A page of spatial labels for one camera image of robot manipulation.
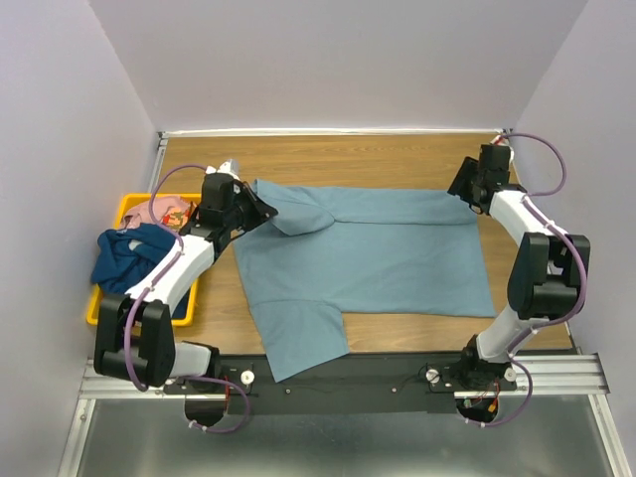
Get light blue t shirt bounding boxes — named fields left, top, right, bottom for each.
left=234, top=179, right=495, bottom=382

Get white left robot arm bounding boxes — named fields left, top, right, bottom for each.
left=93, top=161, right=278, bottom=393

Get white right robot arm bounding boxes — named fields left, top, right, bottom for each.
left=441, top=137, right=591, bottom=390

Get patterned pink shirt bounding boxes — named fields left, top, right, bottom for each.
left=118, top=196, right=196, bottom=232

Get yellow plastic bin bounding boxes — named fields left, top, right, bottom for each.
left=85, top=193, right=201, bottom=325

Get dark blue shirt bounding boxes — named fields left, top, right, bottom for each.
left=90, top=224, right=176, bottom=294

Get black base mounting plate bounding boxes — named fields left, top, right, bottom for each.
left=163, top=353, right=518, bottom=417

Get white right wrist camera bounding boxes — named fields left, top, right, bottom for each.
left=490, top=134, right=514, bottom=163

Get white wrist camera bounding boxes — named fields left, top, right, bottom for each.
left=206, top=159, right=239, bottom=180
left=490, top=134, right=514, bottom=163

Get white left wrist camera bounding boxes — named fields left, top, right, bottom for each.
left=206, top=159, right=239, bottom=180

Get aluminium frame rail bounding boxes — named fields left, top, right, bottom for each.
left=79, top=355, right=609, bottom=399

